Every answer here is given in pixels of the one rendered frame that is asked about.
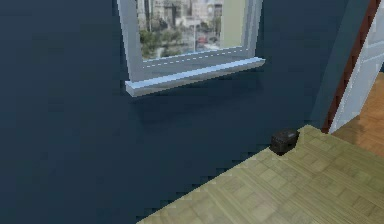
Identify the grey framed window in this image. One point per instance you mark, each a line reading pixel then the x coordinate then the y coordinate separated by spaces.
pixel 186 68

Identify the small black box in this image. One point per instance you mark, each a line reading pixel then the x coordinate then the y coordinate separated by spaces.
pixel 284 141

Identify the white room door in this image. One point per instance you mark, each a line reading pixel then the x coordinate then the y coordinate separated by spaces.
pixel 360 73

